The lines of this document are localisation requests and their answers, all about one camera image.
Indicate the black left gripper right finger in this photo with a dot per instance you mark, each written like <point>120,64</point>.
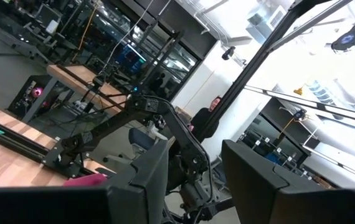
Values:
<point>258,193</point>

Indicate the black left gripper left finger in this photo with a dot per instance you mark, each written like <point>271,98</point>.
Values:
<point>140,193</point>

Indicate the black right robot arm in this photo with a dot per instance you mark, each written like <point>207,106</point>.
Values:
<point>148,105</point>

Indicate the blue white chair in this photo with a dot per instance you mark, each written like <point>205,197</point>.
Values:
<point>140,140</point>

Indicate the red cloth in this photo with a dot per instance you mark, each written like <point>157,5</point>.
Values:
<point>87,180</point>

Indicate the person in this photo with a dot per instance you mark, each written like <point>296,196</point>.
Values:
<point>204,124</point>

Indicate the wooden work table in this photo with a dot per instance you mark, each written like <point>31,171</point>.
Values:
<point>71,76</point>

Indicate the blue screen monitor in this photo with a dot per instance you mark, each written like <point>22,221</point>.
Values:
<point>130,57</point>

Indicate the black computer tower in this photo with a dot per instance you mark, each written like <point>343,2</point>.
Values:
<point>25,96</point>

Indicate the black table frame rail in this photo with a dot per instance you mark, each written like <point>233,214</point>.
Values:
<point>25,141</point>

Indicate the black frame post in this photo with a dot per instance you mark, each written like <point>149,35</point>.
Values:
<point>258,59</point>

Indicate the black ceiling camera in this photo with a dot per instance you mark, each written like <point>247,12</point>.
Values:
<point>229,53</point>

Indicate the grey ceiling duct box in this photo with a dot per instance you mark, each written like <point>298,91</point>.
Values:
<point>264,23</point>

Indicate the grey frame beam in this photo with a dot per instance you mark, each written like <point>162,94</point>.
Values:
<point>308,23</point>

